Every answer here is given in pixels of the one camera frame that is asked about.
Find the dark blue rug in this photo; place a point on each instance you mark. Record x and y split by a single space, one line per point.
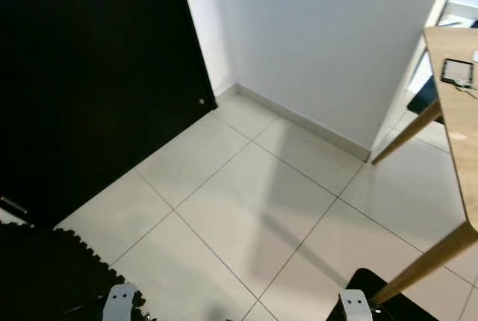
422 95

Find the tapered wooden table leg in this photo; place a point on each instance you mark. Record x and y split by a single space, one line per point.
407 133
429 263

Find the black door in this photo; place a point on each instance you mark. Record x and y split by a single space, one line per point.
97 82

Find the light wooden table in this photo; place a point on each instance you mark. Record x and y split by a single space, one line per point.
464 149

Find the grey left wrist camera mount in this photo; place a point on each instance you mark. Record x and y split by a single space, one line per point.
121 304

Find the black floor mat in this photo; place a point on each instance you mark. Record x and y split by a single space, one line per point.
403 312

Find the black foam puzzle mat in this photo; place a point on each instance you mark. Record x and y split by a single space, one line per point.
52 276

